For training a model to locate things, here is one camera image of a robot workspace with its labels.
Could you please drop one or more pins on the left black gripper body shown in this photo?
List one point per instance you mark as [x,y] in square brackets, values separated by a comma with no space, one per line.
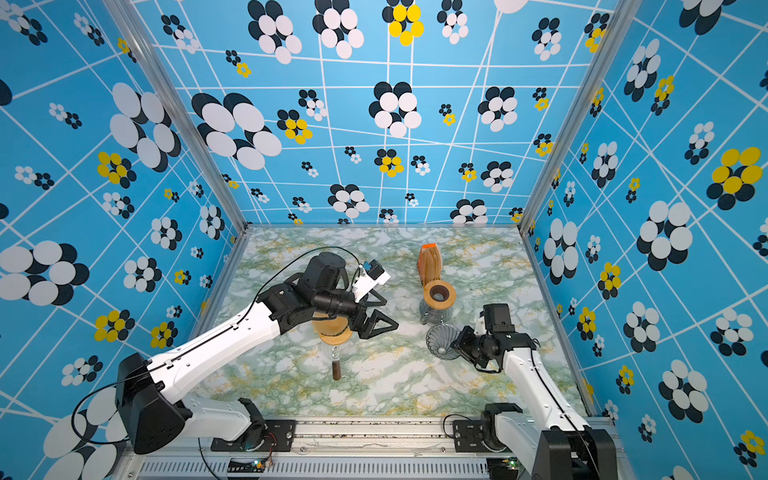
[358,315]

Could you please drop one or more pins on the grey glass dripper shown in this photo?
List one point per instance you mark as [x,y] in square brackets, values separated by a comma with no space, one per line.
[440,341]

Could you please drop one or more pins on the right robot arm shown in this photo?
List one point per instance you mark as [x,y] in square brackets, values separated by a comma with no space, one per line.
[547,437]

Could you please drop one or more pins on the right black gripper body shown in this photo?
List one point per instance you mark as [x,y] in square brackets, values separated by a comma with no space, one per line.
[475,346]

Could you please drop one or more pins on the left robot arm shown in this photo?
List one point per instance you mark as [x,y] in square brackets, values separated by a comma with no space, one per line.
[153,396]

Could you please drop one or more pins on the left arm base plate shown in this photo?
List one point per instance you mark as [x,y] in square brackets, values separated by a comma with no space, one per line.
[268,436]

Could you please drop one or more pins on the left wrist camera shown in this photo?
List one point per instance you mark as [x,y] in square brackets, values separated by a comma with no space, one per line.
[370,275]

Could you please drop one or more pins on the orange coffee filter pack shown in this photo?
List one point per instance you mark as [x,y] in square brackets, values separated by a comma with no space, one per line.
[429,263]

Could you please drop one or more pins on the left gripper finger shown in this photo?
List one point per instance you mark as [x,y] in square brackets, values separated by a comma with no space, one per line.
[371,331]
[380,321]

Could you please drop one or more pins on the grey glass pitcher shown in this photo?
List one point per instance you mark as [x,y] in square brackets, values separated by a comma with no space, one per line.
[431,315]

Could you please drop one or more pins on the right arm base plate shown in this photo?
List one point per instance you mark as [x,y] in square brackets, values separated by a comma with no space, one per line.
[468,436]

